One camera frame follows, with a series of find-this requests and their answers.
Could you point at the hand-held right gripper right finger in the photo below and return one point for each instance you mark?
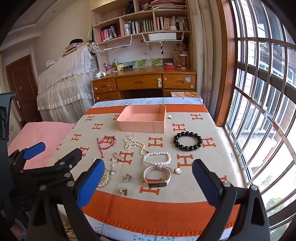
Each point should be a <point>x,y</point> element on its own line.
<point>207,185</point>

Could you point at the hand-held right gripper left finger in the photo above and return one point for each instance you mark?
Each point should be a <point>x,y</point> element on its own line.
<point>89,185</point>

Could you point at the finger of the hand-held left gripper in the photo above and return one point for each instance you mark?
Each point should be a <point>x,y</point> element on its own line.
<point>69,160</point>
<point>34,150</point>

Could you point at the round rhinestone pendant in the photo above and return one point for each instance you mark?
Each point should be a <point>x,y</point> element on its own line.
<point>178,171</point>

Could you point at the gold butterfly brooch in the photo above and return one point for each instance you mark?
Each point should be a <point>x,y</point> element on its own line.
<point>123,191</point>

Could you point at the gold pendant earring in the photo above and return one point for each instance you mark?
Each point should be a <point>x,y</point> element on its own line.
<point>119,156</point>

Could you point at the pink plastic box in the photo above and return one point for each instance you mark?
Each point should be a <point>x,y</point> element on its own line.
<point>141,126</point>

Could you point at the pink towel blanket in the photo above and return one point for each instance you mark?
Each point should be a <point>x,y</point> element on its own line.
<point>46,134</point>

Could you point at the crystal drop earring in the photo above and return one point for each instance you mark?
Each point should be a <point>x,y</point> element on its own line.
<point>112,171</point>

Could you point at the orange patterned blanket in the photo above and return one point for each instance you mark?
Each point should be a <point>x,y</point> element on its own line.
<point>161,208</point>

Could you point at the brown wooden door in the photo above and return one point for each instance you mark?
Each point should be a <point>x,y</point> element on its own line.
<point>23,81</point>

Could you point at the magazine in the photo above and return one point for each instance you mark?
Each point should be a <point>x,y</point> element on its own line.
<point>185,94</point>

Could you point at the wooden desk with drawers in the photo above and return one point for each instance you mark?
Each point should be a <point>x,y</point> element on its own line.
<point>138,82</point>

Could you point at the stack of books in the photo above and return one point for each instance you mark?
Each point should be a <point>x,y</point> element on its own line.
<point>71,48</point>

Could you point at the black flashlight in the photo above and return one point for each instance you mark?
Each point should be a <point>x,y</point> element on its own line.
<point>126,68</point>

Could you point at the green photo cards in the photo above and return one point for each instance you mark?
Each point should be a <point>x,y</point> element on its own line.
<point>142,63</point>

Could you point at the small red box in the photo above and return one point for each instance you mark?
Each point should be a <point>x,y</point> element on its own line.
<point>170,67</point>

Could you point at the patterned cup with lid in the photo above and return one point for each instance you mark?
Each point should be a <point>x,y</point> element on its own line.
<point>184,61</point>

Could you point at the pale floral curtain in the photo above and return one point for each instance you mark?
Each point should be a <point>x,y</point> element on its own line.
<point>203,58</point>

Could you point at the metal window grille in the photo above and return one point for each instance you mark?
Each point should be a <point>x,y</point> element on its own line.
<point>266,69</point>

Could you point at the row of red books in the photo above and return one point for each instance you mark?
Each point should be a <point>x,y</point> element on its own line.
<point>105,34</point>

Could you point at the wooden bookshelf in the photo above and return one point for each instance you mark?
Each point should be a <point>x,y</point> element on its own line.
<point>95,20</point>

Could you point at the hanging keys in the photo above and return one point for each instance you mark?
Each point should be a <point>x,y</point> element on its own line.
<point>162,49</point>

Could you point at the white plastic basin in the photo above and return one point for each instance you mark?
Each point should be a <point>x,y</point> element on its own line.
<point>161,36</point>

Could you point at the row of green books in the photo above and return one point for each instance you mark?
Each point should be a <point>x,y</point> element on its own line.
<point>148,26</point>

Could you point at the row of white books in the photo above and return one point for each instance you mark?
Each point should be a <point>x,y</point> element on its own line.
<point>168,23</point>

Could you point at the stack of papers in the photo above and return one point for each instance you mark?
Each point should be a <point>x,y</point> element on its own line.
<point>168,4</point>

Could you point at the wooden window frame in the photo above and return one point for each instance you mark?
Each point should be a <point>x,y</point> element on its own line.
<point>227,69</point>

